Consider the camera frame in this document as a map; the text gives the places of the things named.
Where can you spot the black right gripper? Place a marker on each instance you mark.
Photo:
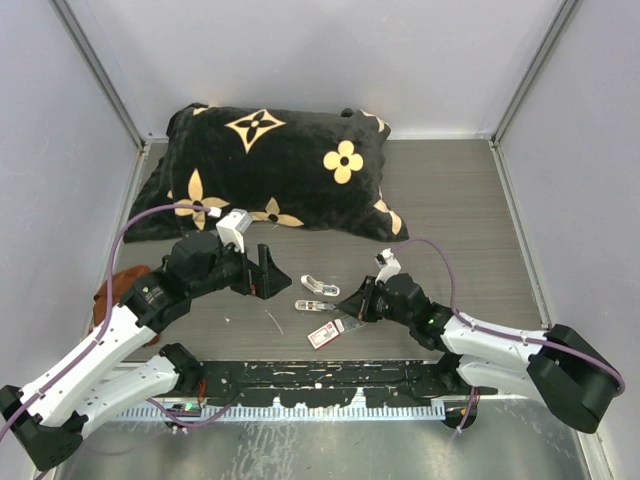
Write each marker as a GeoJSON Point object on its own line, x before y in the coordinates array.
{"type": "Point", "coordinates": [370, 300]}

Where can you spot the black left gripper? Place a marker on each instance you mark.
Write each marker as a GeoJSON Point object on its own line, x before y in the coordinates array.
{"type": "Point", "coordinates": [255, 273]}

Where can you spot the staple box tray with staples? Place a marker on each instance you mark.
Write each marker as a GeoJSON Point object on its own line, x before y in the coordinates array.
{"type": "Point", "coordinates": [347, 323]}

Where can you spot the red white staple box sleeve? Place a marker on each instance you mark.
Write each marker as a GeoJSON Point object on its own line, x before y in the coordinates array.
{"type": "Point", "coordinates": [323, 335]}

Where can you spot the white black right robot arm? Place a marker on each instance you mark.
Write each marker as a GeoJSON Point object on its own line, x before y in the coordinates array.
{"type": "Point", "coordinates": [556, 368]}

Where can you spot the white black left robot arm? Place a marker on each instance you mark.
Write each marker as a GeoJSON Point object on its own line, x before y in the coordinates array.
{"type": "Point", "coordinates": [51, 416]}

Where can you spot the black floral pattern pillow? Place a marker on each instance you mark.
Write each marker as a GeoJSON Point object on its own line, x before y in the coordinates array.
{"type": "Point", "coordinates": [315, 171]}

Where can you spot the brown crumpled cloth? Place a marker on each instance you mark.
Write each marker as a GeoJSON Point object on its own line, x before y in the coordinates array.
{"type": "Point", "coordinates": [121, 282]}

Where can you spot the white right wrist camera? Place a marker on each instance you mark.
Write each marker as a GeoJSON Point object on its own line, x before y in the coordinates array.
{"type": "Point", "coordinates": [388, 265]}

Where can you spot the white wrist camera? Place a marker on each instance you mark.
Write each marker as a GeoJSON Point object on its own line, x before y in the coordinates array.
{"type": "Point", "coordinates": [388, 265]}
{"type": "Point", "coordinates": [230, 228]}

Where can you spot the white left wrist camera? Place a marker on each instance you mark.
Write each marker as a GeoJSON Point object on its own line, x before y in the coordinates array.
{"type": "Point", "coordinates": [230, 228]}

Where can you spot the white slotted cable duct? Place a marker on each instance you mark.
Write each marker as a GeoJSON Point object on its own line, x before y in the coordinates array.
{"type": "Point", "coordinates": [356, 411]}

